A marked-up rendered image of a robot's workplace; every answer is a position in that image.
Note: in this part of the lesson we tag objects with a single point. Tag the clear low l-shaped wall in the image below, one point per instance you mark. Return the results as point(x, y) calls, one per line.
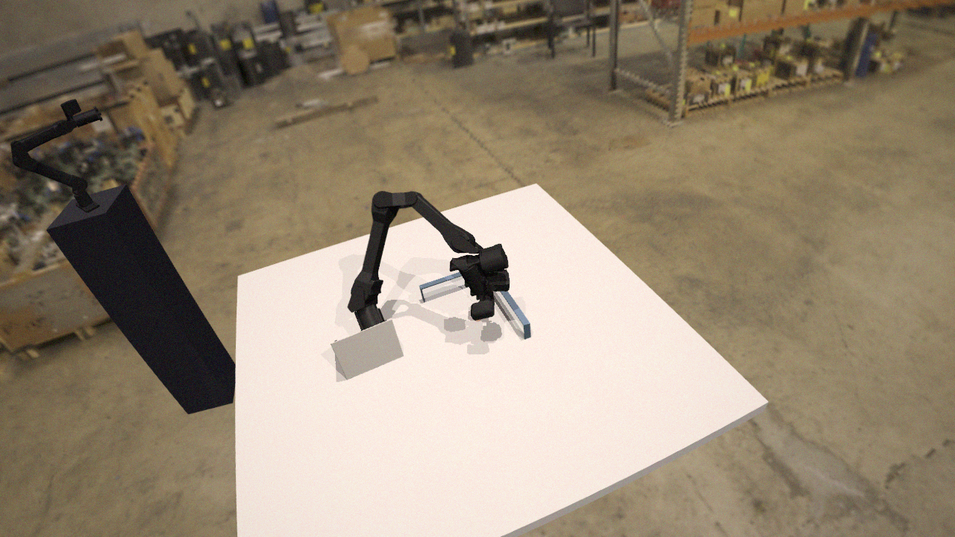
point(457, 284)

